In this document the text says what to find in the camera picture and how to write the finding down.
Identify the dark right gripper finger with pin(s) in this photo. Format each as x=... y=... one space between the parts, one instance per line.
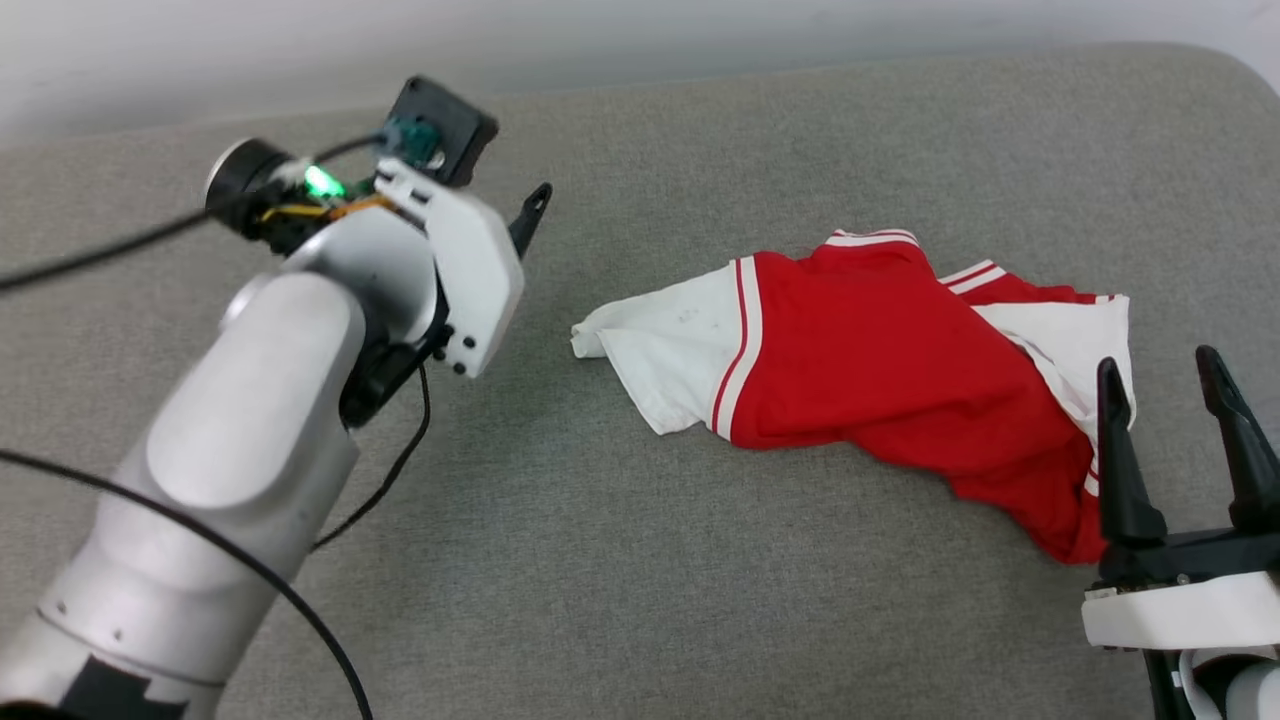
x=1120 y=460
x=1250 y=460

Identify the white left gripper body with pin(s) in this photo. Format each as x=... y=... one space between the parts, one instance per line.
x=475 y=280

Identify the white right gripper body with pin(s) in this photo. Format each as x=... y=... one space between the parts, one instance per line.
x=1190 y=605

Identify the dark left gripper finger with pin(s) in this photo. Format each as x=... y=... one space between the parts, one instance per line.
x=530 y=220

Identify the red and white garment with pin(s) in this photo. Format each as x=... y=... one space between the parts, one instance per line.
x=880 y=370

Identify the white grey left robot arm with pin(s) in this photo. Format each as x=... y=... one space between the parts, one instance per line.
x=230 y=430

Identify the grey fabric sofa cushion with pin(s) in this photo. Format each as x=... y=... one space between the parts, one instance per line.
x=650 y=580

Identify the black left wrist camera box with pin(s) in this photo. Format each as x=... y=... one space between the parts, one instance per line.
x=445 y=125

